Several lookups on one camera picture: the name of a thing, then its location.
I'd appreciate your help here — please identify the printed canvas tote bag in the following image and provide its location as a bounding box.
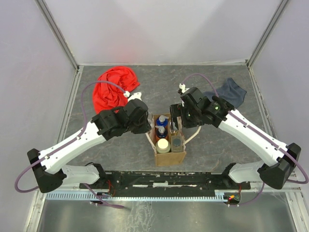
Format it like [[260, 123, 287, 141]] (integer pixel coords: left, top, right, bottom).
[[146, 114, 201, 166]]

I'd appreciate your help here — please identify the light blue cable duct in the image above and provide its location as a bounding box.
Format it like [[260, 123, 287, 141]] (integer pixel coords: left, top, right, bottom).
[[45, 189, 239, 201]]

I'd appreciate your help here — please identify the clear yellow liquid bottle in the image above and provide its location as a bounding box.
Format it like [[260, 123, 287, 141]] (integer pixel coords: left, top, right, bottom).
[[169, 120, 179, 136]]

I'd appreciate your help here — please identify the aluminium frame post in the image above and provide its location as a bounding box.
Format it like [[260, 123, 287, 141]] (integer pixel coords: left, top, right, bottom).
[[35, 0, 79, 70], [246, 0, 290, 68]]

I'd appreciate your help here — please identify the red cloth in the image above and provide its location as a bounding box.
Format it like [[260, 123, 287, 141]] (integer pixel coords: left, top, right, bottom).
[[92, 66, 140, 114]]

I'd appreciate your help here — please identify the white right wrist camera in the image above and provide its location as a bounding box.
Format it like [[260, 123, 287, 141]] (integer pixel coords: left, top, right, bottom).
[[178, 83, 189, 95]]

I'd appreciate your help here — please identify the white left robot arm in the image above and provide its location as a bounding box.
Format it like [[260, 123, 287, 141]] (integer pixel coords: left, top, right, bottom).
[[27, 99, 151, 193]]

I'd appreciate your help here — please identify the dark blue cloth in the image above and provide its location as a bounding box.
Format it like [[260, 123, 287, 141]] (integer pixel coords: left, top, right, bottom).
[[216, 77, 247, 108]]

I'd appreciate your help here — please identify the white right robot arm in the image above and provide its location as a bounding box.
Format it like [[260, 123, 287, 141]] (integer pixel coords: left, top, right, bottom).
[[169, 84, 301, 189]]

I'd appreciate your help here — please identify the white cap cream bottle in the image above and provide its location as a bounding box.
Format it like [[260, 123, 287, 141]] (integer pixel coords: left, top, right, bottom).
[[155, 138, 171, 154]]

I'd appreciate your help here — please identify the right aluminium frame post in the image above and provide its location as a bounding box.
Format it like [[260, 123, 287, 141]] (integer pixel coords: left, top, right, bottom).
[[246, 0, 290, 68]]

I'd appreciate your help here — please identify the square clear dark-cap bottle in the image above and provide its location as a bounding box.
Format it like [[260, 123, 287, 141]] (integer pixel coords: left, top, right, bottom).
[[170, 135, 184, 153]]

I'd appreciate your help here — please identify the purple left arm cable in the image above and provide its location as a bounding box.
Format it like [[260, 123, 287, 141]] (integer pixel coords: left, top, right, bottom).
[[14, 81, 128, 193]]

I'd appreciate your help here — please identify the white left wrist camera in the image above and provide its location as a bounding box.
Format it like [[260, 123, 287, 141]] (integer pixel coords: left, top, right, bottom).
[[124, 91, 142, 101]]

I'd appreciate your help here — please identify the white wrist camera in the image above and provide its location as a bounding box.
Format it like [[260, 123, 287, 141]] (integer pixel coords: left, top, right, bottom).
[[178, 83, 189, 95], [124, 91, 142, 101]]

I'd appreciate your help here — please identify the left aluminium frame post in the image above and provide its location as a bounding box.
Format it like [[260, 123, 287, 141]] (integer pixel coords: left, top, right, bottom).
[[35, 0, 79, 70]]

